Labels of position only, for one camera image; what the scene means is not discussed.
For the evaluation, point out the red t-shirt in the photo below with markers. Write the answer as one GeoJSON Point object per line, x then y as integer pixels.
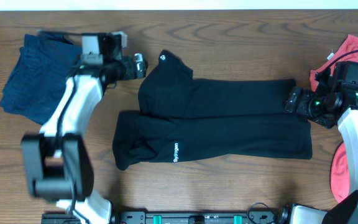
{"type": "Point", "coordinates": [339, 179]}

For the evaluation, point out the folded navy blue garment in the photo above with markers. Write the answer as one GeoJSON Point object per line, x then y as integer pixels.
{"type": "Point", "coordinates": [37, 82]}

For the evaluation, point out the black t-shirt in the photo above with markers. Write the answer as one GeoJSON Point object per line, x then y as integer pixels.
{"type": "Point", "coordinates": [181, 118]}

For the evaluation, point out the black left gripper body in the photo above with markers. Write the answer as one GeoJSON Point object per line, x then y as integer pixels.
{"type": "Point", "coordinates": [123, 71]}

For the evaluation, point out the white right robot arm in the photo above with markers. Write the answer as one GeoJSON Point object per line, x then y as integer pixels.
{"type": "Point", "coordinates": [335, 107]}

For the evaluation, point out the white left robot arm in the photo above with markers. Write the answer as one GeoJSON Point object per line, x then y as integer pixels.
{"type": "Point", "coordinates": [57, 165]}

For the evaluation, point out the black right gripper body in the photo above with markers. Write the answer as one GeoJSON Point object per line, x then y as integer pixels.
{"type": "Point", "coordinates": [314, 107]}

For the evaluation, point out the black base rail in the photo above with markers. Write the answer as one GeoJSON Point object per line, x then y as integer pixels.
{"type": "Point", "coordinates": [258, 214]}

